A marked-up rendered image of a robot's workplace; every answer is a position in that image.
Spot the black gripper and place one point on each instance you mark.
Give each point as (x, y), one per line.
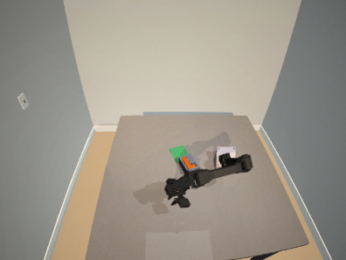
(182, 202)

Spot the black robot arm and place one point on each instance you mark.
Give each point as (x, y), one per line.
(233, 165)

